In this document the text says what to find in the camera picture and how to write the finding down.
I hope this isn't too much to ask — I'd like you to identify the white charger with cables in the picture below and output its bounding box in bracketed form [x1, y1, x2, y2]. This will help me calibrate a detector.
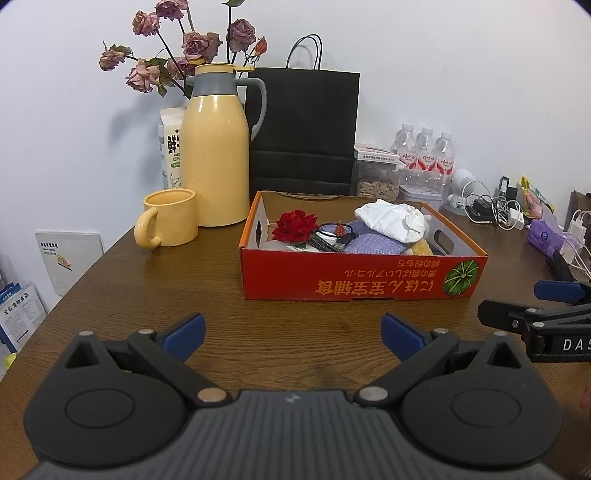
[561, 210, 591, 280]

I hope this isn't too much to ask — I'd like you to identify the yellow plush toy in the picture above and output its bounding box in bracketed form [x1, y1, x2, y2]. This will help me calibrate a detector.
[406, 210, 437, 256]

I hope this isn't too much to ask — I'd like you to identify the white board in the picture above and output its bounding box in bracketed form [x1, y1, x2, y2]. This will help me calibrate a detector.
[34, 231, 105, 297]

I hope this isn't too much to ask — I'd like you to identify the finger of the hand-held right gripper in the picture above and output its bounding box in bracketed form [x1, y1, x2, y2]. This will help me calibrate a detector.
[534, 251, 591, 304]
[478, 299, 591, 340]

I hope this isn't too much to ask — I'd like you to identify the black cable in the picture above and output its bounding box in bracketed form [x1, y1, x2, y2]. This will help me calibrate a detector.
[307, 222, 358, 254]

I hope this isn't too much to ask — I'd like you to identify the yellow thermos jug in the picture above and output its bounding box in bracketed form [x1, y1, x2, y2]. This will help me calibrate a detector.
[181, 64, 267, 228]

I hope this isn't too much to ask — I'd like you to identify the blue and white leaflet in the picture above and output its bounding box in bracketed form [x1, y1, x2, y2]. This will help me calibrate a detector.
[0, 281, 48, 354]

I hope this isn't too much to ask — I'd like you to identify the yellow mug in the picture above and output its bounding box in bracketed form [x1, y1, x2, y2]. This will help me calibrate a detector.
[134, 188, 199, 249]

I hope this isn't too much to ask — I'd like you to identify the white milk carton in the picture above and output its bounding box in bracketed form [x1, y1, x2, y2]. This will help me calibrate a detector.
[159, 107, 188, 190]

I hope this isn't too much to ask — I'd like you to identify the white cloth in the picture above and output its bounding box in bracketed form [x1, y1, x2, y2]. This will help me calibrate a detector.
[355, 200, 426, 244]

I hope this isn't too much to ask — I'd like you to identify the red artificial rose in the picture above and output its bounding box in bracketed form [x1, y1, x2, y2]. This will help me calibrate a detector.
[271, 210, 320, 245]

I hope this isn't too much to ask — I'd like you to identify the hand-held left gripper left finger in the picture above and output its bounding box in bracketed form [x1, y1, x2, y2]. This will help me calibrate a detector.
[65, 313, 232, 407]

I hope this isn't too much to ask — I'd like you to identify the purple tissue pack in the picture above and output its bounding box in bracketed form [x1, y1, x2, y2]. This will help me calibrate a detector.
[526, 217, 566, 258]

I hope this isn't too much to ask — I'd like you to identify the dried rose bouquet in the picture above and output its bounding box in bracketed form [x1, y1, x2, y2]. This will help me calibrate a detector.
[98, 0, 269, 97]

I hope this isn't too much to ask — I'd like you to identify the clear snack container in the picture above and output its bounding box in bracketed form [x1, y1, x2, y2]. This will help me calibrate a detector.
[355, 143, 402, 201]

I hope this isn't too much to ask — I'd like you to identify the white round device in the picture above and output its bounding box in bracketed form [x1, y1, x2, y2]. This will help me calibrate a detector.
[445, 168, 476, 215]

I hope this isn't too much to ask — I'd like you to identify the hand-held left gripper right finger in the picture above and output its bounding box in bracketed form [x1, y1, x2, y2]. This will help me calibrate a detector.
[355, 312, 522, 409]

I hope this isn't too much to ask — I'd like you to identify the black paper bag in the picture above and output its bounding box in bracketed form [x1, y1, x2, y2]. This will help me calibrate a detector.
[245, 34, 361, 197]

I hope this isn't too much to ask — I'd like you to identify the white lidded tin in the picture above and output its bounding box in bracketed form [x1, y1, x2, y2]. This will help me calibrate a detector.
[398, 185, 451, 208]

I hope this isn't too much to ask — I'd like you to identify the tangle of charger cables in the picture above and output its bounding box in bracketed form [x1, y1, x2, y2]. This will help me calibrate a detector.
[464, 175, 527, 230]

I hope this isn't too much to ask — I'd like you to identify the red cardboard box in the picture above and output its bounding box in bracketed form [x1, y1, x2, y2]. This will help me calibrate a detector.
[239, 190, 489, 301]

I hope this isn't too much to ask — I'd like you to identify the brown paper bag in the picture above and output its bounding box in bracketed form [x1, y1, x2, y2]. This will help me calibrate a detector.
[569, 190, 591, 222]

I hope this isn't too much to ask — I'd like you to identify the colourful snack packet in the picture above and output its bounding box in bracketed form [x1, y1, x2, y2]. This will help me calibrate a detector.
[521, 176, 555, 220]

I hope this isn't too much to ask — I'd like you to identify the purple cloth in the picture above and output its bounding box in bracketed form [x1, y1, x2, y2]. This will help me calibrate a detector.
[344, 222, 411, 254]

